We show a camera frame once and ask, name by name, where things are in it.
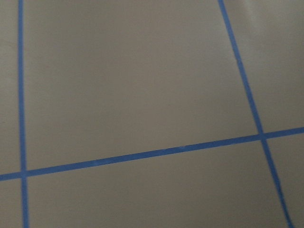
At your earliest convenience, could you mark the long blue tape line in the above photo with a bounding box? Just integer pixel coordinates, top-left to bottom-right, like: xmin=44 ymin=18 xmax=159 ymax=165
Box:
xmin=218 ymin=0 xmax=294 ymax=228
xmin=18 ymin=0 xmax=29 ymax=228

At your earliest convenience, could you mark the crossing blue tape line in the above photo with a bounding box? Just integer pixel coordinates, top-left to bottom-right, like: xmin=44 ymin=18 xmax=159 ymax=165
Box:
xmin=0 ymin=127 xmax=304 ymax=181

